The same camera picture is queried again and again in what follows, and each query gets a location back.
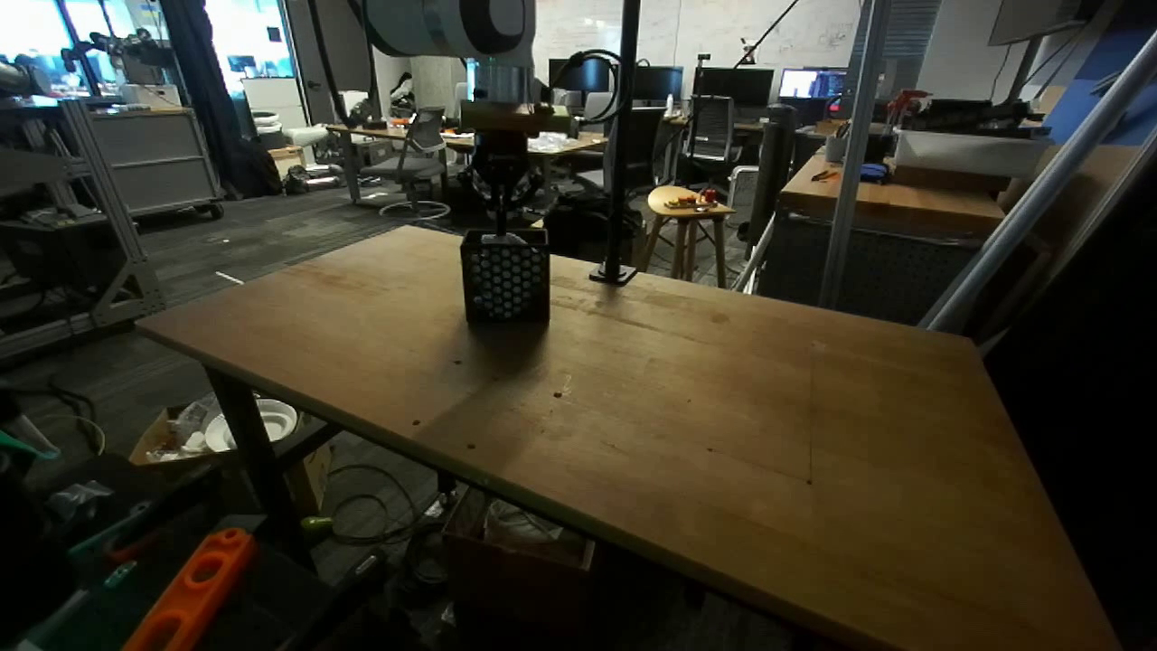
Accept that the slanted aluminium pole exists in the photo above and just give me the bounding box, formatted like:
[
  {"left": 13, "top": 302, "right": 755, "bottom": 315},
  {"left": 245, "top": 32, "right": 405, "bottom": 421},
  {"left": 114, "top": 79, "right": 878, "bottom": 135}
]
[{"left": 919, "top": 28, "right": 1157, "bottom": 340}]

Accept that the round wooden stool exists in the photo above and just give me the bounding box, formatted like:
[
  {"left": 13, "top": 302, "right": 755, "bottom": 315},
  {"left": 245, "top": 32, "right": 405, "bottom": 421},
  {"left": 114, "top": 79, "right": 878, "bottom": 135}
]
[{"left": 638, "top": 181, "right": 734, "bottom": 285}]

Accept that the large cardboard box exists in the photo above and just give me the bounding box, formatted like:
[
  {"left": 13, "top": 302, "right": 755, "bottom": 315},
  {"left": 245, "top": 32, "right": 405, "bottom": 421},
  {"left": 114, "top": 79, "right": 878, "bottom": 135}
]
[{"left": 437, "top": 485, "right": 601, "bottom": 626}]

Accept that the open cardboard box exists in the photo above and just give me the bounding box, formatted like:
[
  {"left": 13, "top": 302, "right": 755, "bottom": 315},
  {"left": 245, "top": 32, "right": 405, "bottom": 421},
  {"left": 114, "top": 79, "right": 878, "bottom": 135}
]
[{"left": 122, "top": 396, "right": 227, "bottom": 472}]

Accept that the black perforated basket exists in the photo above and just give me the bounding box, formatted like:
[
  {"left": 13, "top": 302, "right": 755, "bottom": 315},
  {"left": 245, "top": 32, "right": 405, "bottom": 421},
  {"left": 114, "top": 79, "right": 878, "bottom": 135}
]
[{"left": 460, "top": 229, "right": 556, "bottom": 328}]

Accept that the dark computer monitor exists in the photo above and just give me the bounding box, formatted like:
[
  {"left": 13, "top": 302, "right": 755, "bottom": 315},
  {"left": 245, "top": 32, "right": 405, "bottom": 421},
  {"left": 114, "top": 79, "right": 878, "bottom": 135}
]
[{"left": 690, "top": 67, "right": 779, "bottom": 111}]

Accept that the grey drawer cabinet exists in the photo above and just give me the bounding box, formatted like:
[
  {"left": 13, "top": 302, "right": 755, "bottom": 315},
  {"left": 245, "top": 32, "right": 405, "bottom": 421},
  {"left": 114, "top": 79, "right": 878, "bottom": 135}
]
[{"left": 86, "top": 105, "right": 227, "bottom": 221}]

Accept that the wooden workbench with drawers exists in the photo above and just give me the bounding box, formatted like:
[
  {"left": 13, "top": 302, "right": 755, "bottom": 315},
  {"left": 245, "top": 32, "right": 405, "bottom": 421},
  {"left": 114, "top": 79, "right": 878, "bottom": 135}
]
[{"left": 755, "top": 140, "right": 1008, "bottom": 325}]

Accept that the white box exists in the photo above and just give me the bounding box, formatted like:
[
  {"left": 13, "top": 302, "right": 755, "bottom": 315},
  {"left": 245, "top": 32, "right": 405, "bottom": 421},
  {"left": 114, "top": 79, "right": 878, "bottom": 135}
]
[{"left": 895, "top": 120, "right": 1054, "bottom": 181}]

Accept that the white bowl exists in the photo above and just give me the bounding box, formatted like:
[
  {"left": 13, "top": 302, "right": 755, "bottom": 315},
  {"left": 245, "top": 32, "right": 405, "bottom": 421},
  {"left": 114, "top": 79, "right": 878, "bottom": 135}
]
[{"left": 203, "top": 396, "right": 305, "bottom": 460}]

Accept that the vertical aluminium pole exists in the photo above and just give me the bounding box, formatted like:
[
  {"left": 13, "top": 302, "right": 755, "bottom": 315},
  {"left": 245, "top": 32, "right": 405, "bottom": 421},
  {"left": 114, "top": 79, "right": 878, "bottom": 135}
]
[{"left": 818, "top": 0, "right": 895, "bottom": 310}]

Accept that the grey office chair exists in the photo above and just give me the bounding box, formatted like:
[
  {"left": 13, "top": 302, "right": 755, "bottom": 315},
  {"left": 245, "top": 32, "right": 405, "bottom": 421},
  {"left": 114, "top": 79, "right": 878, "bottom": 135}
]
[{"left": 683, "top": 89, "right": 740, "bottom": 168}]

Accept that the black table leg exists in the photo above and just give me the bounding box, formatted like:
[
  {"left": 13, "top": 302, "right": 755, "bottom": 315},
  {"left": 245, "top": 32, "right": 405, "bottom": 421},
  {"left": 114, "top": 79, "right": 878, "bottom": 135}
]
[{"left": 201, "top": 366, "right": 320, "bottom": 572}]

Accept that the orange plastic holed block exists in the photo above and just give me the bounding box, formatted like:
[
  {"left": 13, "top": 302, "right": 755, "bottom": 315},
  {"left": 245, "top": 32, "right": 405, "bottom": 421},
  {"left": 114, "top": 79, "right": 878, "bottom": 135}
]
[{"left": 120, "top": 526, "right": 260, "bottom": 651}]

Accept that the black vertical pole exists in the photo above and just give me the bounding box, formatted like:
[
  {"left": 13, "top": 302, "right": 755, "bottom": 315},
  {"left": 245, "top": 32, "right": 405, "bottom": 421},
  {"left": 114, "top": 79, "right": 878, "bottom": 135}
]
[{"left": 587, "top": 0, "right": 645, "bottom": 291}]

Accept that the lit computer monitor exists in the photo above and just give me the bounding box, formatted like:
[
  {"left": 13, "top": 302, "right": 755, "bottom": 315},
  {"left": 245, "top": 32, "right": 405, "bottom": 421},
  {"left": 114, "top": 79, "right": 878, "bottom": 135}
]
[{"left": 775, "top": 67, "right": 854, "bottom": 105}]

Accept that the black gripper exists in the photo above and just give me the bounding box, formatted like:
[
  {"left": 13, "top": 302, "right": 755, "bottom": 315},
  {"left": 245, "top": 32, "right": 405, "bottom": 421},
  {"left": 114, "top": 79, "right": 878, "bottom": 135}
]
[{"left": 469, "top": 126, "right": 539, "bottom": 234}]

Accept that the black office chair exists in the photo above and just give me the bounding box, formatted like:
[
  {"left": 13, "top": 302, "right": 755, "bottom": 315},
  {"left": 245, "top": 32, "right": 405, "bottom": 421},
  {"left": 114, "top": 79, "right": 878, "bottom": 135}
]
[{"left": 376, "top": 105, "right": 456, "bottom": 229}]

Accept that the metal shelf rack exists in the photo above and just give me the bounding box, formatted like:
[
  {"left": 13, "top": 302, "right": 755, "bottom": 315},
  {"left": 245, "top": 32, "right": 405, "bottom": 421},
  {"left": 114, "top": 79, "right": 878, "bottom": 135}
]
[{"left": 0, "top": 87, "right": 169, "bottom": 366}]

